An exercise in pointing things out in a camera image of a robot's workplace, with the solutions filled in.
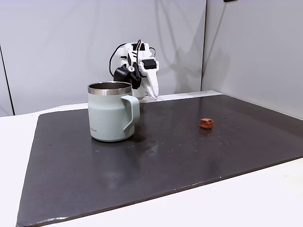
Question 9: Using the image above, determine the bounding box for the small red-brown cube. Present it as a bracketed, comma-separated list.
[199, 117, 214, 130]

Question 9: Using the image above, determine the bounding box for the pale green steel mug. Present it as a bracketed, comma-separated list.
[87, 81, 140, 142]

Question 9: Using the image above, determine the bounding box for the black table mat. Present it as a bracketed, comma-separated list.
[16, 94, 303, 227]

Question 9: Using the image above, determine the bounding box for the black oval camera box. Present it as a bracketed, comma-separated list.
[113, 67, 132, 84]

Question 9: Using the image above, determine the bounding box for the black camera cable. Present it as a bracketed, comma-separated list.
[108, 43, 124, 79]

